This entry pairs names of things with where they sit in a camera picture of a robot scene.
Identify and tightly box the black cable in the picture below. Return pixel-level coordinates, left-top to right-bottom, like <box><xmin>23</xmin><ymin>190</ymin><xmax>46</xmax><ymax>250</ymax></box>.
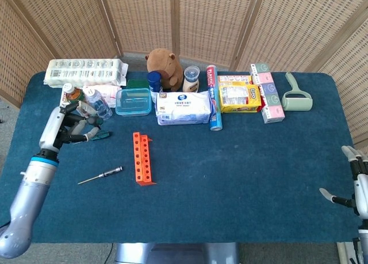
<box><xmin>102</xmin><ymin>243</ymin><xmax>114</xmax><ymax>264</ymax></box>

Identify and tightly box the orange screwdriver holder rack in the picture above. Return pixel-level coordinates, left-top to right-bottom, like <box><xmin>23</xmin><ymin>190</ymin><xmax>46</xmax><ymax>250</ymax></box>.
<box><xmin>132</xmin><ymin>132</ymin><xmax>157</xmax><ymax>187</ymax></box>

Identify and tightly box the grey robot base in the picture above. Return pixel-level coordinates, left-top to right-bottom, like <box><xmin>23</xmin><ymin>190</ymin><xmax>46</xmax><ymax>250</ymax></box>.
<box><xmin>114</xmin><ymin>242</ymin><xmax>240</xmax><ymax>264</ymax></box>

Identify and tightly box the white wet wipes pack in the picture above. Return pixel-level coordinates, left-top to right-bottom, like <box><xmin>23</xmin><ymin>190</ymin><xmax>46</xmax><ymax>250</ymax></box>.
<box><xmin>155</xmin><ymin>91</ymin><xmax>215</xmax><ymax>126</ymax></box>

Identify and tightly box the dark green box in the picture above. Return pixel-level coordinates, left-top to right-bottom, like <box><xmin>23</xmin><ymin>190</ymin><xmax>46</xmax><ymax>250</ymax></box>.
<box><xmin>126</xmin><ymin>79</ymin><xmax>151</xmax><ymax>90</ymax></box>

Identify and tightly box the red and yellow snack box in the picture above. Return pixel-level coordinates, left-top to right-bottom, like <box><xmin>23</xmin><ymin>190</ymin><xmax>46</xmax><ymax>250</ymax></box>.
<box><xmin>217</xmin><ymin>75</ymin><xmax>253</xmax><ymax>86</ymax></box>

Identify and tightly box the cream sauce bottle clear cap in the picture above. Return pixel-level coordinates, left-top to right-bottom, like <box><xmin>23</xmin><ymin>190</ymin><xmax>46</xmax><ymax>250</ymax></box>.
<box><xmin>182</xmin><ymin>65</ymin><xmax>201</xmax><ymax>93</ymax></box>

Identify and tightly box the pale green lint roller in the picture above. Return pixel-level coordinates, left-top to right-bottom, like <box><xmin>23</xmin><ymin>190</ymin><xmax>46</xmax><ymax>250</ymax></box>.
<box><xmin>281</xmin><ymin>71</ymin><xmax>313</xmax><ymax>112</ymax></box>

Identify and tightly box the black metal hex driver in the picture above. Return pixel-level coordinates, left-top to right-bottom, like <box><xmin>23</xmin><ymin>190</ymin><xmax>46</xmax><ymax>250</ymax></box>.
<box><xmin>77</xmin><ymin>166</ymin><xmax>124</xmax><ymax>185</ymax></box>

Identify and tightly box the clear container with blue lid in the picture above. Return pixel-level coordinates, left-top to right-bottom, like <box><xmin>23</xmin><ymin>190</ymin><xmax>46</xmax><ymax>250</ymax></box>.
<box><xmin>115</xmin><ymin>87</ymin><xmax>152</xmax><ymax>117</ymax></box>

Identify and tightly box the woven rattan folding screen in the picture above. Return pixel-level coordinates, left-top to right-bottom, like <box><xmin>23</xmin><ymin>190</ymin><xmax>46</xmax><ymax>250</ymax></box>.
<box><xmin>0</xmin><ymin>0</ymin><xmax>368</xmax><ymax>146</ymax></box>

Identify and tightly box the yellow Lipo snack bag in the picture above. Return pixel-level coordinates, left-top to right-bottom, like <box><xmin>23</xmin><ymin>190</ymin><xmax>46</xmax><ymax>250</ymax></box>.
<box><xmin>218</xmin><ymin>84</ymin><xmax>263</xmax><ymax>114</ymax></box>

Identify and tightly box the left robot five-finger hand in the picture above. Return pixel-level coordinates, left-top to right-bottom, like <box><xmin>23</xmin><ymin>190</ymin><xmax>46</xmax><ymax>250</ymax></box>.
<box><xmin>39</xmin><ymin>100</ymin><xmax>103</xmax><ymax>159</ymax></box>

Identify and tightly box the green tea bottle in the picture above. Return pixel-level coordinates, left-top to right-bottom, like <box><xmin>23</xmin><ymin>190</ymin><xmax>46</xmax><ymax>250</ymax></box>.
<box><xmin>63</xmin><ymin>83</ymin><xmax>87</xmax><ymax>108</ymax></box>

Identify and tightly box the small green-black screwdriver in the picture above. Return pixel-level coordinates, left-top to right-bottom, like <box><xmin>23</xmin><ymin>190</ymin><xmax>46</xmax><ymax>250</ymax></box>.
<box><xmin>73</xmin><ymin>131</ymin><xmax>113</xmax><ymax>146</ymax></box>

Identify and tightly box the white egg carton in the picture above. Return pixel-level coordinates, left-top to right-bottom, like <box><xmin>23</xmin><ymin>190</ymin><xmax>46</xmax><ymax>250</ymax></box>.
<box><xmin>43</xmin><ymin>58</ymin><xmax>129</xmax><ymax>89</ymax></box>

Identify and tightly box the brown capybara plush toy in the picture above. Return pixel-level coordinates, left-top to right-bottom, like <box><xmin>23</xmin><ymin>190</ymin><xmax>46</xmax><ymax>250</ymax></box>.
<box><xmin>145</xmin><ymin>48</ymin><xmax>185</xmax><ymax>92</ymax></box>

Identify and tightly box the pastel tissue box pack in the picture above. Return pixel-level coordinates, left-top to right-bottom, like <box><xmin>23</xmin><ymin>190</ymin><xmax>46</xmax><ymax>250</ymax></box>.
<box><xmin>249</xmin><ymin>63</ymin><xmax>286</xmax><ymax>124</ymax></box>

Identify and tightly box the clear water bottle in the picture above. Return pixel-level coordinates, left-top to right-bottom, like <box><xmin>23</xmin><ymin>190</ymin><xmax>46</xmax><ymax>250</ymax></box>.
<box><xmin>86</xmin><ymin>88</ymin><xmax>113</xmax><ymax>121</ymax></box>

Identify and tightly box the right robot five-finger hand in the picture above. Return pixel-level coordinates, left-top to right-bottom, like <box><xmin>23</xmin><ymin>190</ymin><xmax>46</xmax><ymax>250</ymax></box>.
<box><xmin>319</xmin><ymin>145</ymin><xmax>368</xmax><ymax>219</ymax></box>

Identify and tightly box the blue felt table cover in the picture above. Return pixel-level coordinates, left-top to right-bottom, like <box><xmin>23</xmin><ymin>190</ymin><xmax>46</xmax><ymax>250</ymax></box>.
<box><xmin>0</xmin><ymin>71</ymin><xmax>368</xmax><ymax>244</ymax></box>

